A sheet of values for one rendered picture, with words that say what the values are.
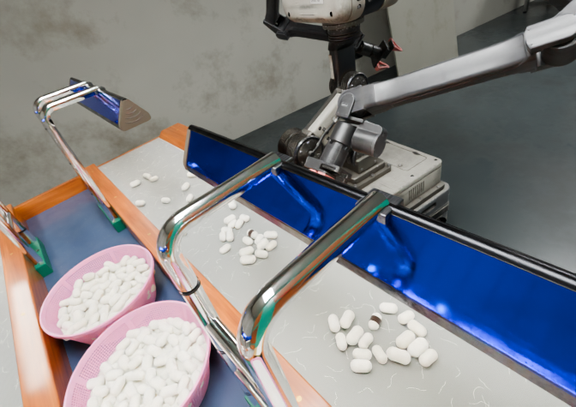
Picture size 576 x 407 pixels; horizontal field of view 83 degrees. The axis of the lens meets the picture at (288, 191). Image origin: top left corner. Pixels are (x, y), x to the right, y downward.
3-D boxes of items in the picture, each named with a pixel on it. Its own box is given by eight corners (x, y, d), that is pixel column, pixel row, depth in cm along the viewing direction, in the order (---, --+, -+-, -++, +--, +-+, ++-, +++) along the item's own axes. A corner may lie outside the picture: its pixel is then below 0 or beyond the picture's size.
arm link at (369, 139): (358, 102, 82) (343, 91, 75) (401, 111, 75) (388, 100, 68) (342, 147, 84) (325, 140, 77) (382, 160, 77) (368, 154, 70)
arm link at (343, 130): (344, 124, 82) (334, 115, 78) (368, 130, 78) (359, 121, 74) (333, 149, 82) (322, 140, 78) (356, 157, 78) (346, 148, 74)
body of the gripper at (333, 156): (335, 173, 73) (349, 143, 73) (303, 162, 80) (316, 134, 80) (349, 182, 77) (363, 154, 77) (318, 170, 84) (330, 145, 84)
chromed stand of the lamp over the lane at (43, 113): (147, 186, 133) (87, 78, 108) (168, 203, 120) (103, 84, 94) (102, 212, 125) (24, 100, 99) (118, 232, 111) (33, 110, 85)
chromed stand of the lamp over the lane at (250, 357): (321, 331, 68) (269, 141, 42) (408, 404, 54) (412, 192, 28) (249, 406, 59) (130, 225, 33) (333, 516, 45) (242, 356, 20)
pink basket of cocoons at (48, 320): (147, 253, 99) (131, 230, 94) (185, 301, 81) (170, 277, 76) (55, 313, 87) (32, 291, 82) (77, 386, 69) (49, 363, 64)
